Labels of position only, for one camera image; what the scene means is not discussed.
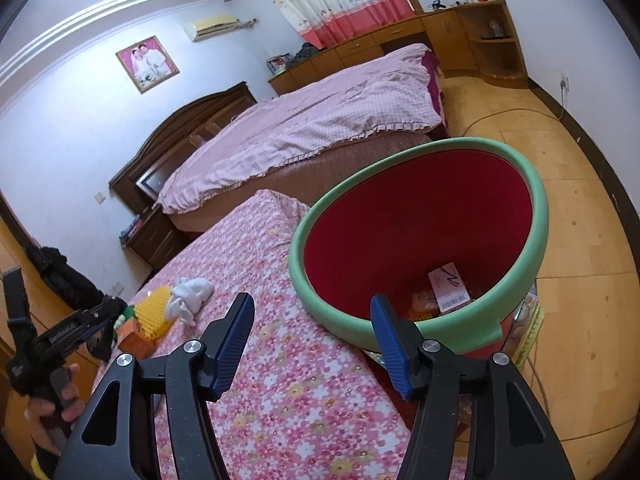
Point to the dark wooden nightstand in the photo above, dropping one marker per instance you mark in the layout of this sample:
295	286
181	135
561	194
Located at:
160	240

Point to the floral curtain with red hem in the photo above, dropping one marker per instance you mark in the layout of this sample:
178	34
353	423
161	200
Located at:
345	0

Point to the clear plastic bag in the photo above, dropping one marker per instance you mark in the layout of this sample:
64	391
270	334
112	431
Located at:
527	325

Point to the wall switch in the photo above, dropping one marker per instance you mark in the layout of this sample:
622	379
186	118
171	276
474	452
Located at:
100	195

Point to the low wall socket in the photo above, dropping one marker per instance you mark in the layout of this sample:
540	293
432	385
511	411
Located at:
118	287

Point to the red bin with green rim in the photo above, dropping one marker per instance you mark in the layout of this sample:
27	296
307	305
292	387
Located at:
400	230

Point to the orange snack packet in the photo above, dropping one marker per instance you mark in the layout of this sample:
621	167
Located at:
425	305

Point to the wooden corner shelf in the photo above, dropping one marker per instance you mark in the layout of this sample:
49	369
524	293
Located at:
492	40

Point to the black hanging coat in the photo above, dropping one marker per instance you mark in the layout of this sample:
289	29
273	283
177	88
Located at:
65	277

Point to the framed wall photo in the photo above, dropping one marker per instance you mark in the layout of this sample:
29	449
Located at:
147	63

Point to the long wooden cabinet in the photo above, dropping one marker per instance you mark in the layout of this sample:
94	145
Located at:
370	45

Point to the dark clothes pile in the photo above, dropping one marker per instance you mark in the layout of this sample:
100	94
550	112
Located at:
306	52

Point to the wall air conditioner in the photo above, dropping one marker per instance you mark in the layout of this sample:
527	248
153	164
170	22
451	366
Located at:
212	27

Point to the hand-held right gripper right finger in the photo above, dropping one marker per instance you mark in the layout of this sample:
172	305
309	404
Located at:
392	355

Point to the white and pink box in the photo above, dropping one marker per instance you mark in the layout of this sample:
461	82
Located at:
450	287

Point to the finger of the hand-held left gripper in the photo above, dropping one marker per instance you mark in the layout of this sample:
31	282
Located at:
107	309
97	332

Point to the green plush toy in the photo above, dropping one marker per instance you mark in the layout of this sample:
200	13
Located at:
122	322

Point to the yellow foam net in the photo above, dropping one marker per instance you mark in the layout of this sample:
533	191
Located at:
152	315

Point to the white glove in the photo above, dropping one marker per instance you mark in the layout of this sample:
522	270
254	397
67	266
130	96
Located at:
192	297

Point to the dark wooden headboard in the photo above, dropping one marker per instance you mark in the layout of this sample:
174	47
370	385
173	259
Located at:
170	140

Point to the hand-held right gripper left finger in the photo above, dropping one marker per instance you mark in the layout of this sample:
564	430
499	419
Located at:
230	350

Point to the orange box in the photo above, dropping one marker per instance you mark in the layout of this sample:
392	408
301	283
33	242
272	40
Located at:
136	342

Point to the pink floral bedsheet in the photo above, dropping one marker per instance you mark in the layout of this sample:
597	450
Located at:
280	360

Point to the pink checked blanket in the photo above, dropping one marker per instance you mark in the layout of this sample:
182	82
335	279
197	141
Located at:
310	115

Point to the person's left hand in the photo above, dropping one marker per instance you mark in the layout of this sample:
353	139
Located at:
42	425

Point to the items on nightstand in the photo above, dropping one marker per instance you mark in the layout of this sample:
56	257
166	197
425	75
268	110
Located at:
132	227

